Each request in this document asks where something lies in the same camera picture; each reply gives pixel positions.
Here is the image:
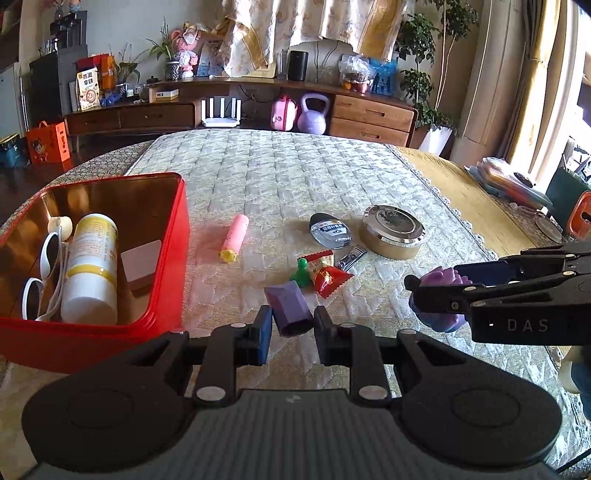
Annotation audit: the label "person's right forearm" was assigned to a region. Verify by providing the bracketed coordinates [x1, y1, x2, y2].
[571, 362, 591, 422]

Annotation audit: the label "green orange chair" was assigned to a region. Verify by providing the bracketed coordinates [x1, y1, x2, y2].
[545, 164, 591, 241]

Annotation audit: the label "silver nail clipper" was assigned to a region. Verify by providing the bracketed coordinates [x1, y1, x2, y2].
[335, 247, 369, 271]

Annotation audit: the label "purple rectangular case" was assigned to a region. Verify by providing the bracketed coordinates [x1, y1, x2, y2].
[264, 281, 315, 337]

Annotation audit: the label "stack of plastic folders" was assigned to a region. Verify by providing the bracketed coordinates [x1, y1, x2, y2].
[466, 157, 554, 210]

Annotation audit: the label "red snack packet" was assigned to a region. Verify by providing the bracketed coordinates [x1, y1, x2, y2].
[297, 249, 335, 278]
[313, 266, 355, 296]

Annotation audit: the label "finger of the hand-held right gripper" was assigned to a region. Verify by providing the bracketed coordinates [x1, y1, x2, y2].
[455, 241, 591, 286]
[404, 273, 591, 319]

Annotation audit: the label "clear plastic bag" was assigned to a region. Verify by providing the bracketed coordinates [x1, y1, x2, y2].
[338, 54, 376, 95]

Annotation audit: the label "orange gift bag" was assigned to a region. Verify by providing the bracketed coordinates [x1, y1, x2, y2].
[99, 54, 116, 90]
[25, 121, 71, 164]

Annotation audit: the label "red tin box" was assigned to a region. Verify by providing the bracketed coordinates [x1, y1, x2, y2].
[0, 172, 191, 374]

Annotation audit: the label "white router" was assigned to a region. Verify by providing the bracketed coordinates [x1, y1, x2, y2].
[201, 96, 242, 129]

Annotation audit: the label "cream garlic-shaped toy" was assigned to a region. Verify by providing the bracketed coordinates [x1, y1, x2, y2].
[48, 215, 73, 241]

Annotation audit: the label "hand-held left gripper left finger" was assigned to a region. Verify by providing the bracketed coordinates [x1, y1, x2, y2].
[136, 305, 274, 409]

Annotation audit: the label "pink toy suitcase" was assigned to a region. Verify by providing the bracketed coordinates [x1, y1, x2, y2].
[270, 95, 297, 132]

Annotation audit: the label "yellow curtain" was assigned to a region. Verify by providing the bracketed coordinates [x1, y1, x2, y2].
[505, 0, 591, 185]

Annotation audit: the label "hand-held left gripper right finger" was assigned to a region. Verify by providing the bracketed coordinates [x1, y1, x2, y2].
[313, 305, 451, 409]

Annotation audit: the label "black speaker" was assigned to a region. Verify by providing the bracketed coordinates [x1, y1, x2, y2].
[288, 50, 309, 82]

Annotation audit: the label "black refrigerator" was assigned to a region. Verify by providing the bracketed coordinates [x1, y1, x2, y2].
[28, 44, 88, 127]

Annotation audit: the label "red gift box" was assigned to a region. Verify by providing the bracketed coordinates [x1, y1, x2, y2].
[76, 54, 109, 72]

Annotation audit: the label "tall potted tree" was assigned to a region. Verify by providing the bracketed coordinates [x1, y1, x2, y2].
[396, 0, 481, 158]

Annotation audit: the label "teal storage box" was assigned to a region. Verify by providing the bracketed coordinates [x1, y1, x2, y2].
[0, 133, 28, 169]

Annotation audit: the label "cream covered air conditioner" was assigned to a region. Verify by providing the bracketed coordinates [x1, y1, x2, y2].
[450, 0, 536, 169]

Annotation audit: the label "purple kettlebell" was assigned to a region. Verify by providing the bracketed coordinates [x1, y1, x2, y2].
[297, 93, 331, 136]

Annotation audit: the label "white yellow bottle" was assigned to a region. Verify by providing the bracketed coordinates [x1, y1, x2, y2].
[60, 213, 120, 326]

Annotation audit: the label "potted grass plant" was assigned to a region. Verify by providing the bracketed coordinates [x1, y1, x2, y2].
[147, 17, 183, 81]

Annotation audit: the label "yellow tablecloth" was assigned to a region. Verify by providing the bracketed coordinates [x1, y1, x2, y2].
[392, 145, 555, 259]

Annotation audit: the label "small potted plant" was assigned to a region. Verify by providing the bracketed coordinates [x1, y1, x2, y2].
[108, 44, 148, 97]

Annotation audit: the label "blue picture frame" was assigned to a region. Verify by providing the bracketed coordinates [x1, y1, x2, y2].
[196, 39, 225, 77]

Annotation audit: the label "cereal bag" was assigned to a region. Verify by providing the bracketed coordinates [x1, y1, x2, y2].
[74, 68, 101, 112]

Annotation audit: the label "green pawn piece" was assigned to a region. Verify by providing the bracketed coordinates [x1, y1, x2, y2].
[290, 258, 311, 289]

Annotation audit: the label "wooden TV cabinet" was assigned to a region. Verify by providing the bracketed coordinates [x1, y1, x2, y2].
[64, 76, 419, 148]

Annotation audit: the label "blue picture card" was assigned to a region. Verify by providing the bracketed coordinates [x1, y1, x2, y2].
[370, 58, 399, 96]

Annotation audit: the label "purple grape toy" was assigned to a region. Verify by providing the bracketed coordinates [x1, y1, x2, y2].
[410, 268, 472, 334]

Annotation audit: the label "pink tube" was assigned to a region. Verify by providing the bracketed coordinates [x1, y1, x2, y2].
[221, 213, 250, 264]

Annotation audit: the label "pink plush doll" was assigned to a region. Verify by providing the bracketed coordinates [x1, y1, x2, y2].
[170, 21, 204, 78]

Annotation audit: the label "round gold metal tin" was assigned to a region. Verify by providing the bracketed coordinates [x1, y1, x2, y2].
[359, 204, 424, 259]

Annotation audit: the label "floral cloth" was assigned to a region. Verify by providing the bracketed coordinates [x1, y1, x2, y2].
[217, 0, 414, 79]

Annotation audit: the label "black coffee machine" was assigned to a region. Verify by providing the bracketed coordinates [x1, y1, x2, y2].
[50, 10, 88, 49]

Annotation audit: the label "white sunglasses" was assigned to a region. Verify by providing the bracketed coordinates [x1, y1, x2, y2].
[21, 231, 70, 323]

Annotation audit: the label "cream flat board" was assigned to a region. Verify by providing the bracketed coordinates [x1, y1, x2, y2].
[249, 58, 279, 78]

